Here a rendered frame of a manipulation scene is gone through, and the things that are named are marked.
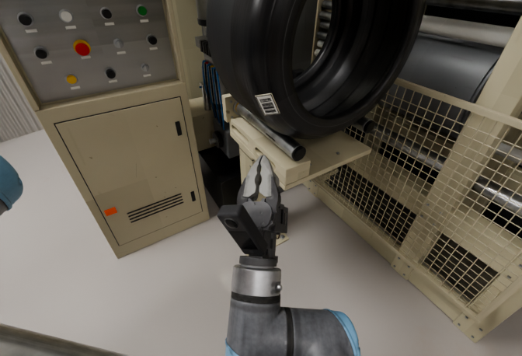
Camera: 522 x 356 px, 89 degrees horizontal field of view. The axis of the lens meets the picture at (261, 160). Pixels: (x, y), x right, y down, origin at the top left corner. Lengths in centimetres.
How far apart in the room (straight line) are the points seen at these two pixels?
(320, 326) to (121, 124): 104
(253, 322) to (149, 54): 103
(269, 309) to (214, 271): 106
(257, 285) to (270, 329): 7
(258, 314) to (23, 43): 108
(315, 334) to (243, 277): 15
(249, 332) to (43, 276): 152
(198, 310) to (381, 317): 85
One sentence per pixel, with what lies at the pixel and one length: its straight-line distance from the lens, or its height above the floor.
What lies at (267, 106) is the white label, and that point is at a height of 106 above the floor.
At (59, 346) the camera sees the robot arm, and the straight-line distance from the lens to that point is 36.
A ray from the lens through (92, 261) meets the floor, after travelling 181.
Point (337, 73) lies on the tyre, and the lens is 104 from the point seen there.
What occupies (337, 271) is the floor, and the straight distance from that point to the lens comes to 158.
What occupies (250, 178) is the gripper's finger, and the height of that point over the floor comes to 97.
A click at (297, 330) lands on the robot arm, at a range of 52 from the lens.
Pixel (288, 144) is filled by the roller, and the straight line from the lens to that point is 73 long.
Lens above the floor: 132
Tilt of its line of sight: 37 degrees down
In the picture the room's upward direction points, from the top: straight up
